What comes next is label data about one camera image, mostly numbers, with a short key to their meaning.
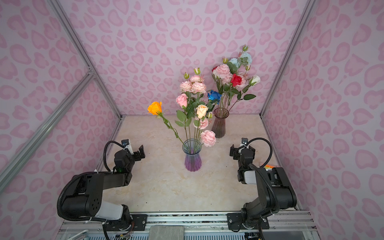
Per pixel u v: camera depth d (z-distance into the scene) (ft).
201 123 2.18
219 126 3.21
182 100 2.13
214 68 2.88
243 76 2.76
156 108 2.16
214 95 2.26
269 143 2.31
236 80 2.46
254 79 2.67
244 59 2.69
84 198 1.44
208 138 2.18
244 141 2.62
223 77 2.64
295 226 2.36
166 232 2.23
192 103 2.25
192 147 2.67
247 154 2.59
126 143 2.57
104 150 2.10
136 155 2.69
